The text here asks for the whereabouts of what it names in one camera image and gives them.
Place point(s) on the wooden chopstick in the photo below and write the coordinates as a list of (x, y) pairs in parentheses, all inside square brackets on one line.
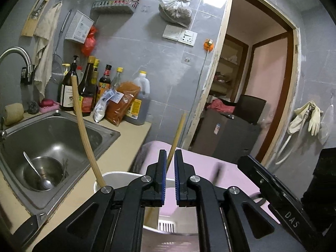
[(84, 135), (175, 140)]

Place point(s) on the black handled knife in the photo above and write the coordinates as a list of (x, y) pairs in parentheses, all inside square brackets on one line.
[(26, 232)]

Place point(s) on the orange spice bag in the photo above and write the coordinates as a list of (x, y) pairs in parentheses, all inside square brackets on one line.
[(119, 105)]

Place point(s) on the pink floral table cloth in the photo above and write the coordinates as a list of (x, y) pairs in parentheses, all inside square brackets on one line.
[(204, 167)]

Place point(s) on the steel bowl in sink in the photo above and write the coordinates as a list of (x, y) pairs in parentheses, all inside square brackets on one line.
[(43, 173)]

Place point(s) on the white plastic utensil caddy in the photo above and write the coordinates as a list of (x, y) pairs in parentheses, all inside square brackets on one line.
[(170, 228)]

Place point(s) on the grey wall shelf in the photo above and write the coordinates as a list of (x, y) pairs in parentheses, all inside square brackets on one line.
[(115, 6)]

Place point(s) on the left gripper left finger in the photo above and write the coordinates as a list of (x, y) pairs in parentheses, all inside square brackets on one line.
[(111, 219)]

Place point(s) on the dark wine bottle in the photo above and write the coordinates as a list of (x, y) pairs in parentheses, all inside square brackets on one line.
[(66, 92)]

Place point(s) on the small sauce bottle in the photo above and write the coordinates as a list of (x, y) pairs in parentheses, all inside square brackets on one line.
[(104, 82)]

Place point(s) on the hanging plastic bag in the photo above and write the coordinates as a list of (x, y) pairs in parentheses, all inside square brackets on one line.
[(176, 11)]

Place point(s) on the large oil jug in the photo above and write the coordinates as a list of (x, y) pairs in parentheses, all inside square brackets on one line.
[(137, 112)]

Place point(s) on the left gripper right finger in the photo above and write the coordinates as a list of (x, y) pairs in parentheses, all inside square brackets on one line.
[(228, 219)]

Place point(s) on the red plastic bag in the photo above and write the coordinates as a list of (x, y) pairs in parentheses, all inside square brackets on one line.
[(89, 43)]

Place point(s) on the soy sauce bottle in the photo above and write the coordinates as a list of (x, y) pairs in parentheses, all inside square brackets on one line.
[(85, 88)]

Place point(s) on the hanging beige towel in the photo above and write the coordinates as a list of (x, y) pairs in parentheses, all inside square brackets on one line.
[(44, 36)]

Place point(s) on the dark cabinet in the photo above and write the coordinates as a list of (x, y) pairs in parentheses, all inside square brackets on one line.
[(225, 137)]

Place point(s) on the chrome faucet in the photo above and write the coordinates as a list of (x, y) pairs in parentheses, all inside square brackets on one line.
[(25, 61)]

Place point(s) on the hanging rubber gloves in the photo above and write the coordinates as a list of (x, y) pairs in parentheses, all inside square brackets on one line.
[(309, 113)]

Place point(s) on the wooden knife holder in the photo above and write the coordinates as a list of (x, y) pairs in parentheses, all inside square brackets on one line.
[(33, 18)]

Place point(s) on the stainless steel sink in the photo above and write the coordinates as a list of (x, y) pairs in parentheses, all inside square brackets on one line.
[(52, 142)]

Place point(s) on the white wall switch socket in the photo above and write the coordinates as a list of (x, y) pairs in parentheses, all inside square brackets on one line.
[(180, 35)]

